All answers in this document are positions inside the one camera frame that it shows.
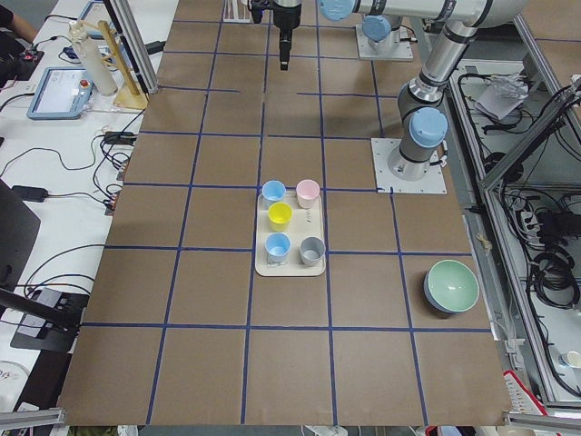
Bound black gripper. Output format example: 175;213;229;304
272;0;301;71

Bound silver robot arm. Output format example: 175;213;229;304
361;15;403;48
317;0;527;105

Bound light blue plastic cup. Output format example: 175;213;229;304
261;180;286;203
265;233;291;263

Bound pink plastic cup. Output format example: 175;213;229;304
296;179;320;209

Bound yellow plastic cup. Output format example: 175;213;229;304
268;202;292;233

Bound grey plastic cup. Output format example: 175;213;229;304
300;236;326;266

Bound wooden mug tree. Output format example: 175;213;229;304
77;20;148;110

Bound white thermos bottle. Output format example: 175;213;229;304
69;20;118;96

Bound cream plastic tray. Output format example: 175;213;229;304
254;191;326;277

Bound blue teach pendant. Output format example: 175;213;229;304
26;67;94;120

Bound stacked green blue bowls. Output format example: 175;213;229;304
423;259;480;314

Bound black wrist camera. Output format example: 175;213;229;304
248;0;268;24

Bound white wire cup rack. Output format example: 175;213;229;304
222;0;251;24

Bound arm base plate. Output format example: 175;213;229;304
355;25;414;62
370;138;447;194

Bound aluminium frame post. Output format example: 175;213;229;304
103;0;159;94

